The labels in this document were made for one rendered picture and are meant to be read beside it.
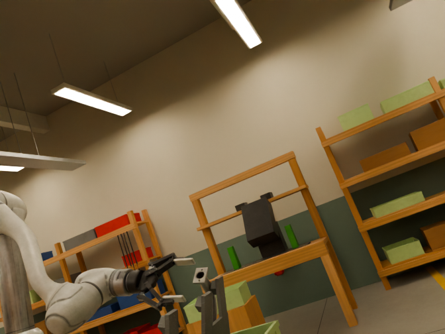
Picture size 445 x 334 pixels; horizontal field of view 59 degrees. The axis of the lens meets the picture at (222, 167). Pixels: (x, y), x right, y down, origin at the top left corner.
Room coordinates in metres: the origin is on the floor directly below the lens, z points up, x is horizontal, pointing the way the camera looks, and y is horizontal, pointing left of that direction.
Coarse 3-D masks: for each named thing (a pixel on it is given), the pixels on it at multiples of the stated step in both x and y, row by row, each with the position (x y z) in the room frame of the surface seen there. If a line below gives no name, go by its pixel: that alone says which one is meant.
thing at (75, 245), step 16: (112, 224) 6.12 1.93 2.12; (128, 224) 6.05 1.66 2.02; (80, 240) 6.31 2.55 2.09; (96, 240) 6.14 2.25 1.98; (48, 256) 6.84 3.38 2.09; (64, 256) 6.32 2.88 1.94; (80, 256) 6.81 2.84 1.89; (128, 256) 6.10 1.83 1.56; (144, 256) 5.99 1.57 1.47; (160, 256) 6.40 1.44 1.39; (64, 272) 6.40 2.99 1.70; (80, 272) 6.81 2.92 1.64; (160, 288) 6.31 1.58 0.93; (0, 304) 6.81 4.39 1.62; (32, 304) 6.63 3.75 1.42; (112, 304) 6.74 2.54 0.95; (128, 304) 6.17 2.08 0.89; (144, 304) 6.01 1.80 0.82; (176, 304) 6.40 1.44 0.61; (0, 320) 6.78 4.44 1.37; (96, 320) 6.32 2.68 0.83; (112, 320) 6.18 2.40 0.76
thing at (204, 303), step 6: (204, 294) 1.10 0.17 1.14; (210, 294) 1.12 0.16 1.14; (198, 300) 1.11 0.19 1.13; (204, 300) 1.09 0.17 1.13; (210, 300) 1.12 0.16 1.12; (198, 306) 1.10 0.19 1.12; (204, 306) 1.10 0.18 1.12; (210, 306) 1.12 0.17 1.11; (204, 312) 1.10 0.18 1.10; (210, 312) 1.13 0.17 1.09; (204, 318) 1.10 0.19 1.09; (210, 318) 1.13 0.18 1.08; (204, 324) 1.10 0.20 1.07; (210, 324) 1.13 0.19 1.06; (204, 330) 1.10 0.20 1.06; (210, 330) 1.13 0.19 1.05
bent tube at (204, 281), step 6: (198, 270) 1.27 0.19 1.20; (204, 270) 1.26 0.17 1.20; (198, 276) 1.27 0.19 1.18; (204, 276) 1.25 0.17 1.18; (198, 282) 1.24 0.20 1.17; (204, 282) 1.24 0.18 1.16; (210, 282) 1.29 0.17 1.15; (204, 288) 1.29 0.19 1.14; (216, 300) 1.33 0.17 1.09; (216, 306) 1.33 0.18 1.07; (216, 312) 1.32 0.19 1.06; (216, 318) 1.32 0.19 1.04
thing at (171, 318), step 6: (168, 312) 0.96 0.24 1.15; (174, 312) 0.97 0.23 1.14; (162, 318) 0.97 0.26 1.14; (168, 318) 0.95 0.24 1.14; (174, 318) 0.97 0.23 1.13; (162, 324) 0.96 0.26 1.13; (168, 324) 0.95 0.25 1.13; (174, 324) 0.97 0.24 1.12; (162, 330) 0.96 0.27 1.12; (168, 330) 0.95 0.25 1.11; (174, 330) 0.97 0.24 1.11
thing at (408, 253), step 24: (408, 96) 4.86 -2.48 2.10; (432, 96) 4.71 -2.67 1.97; (360, 120) 5.03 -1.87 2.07; (384, 120) 4.88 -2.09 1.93; (432, 144) 4.89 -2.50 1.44; (336, 168) 5.13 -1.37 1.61; (384, 168) 4.94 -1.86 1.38; (384, 216) 5.05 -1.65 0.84; (408, 240) 5.44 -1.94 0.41; (432, 240) 5.01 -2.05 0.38; (384, 264) 5.28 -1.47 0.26; (408, 264) 5.00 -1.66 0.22
